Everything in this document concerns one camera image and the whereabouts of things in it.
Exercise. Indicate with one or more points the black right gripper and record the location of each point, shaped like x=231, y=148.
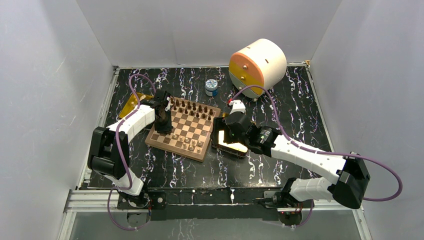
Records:
x=226, y=138

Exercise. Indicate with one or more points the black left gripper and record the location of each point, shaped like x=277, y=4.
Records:
x=166, y=128

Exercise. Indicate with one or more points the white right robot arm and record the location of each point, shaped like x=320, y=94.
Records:
x=343, y=179

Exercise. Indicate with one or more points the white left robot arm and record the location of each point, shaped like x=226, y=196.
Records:
x=109, y=147

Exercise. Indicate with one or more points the wooden chess board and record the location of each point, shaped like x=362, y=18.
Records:
x=199, y=130

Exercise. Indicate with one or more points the row of dark chess pieces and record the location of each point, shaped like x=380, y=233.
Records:
x=184, y=110

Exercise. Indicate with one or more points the gold tin with white pieces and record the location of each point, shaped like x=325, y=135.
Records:
x=132, y=103

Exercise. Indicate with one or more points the empty gold square tin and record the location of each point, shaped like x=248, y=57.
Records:
x=217, y=138

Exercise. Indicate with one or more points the small blue white jar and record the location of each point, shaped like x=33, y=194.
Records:
x=211, y=87

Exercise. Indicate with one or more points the round pastel drawer cabinet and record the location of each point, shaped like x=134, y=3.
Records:
x=261, y=63

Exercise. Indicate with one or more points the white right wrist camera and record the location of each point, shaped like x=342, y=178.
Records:
x=237, y=106

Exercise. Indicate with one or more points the aluminium front rail frame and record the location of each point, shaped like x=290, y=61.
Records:
x=206, y=214

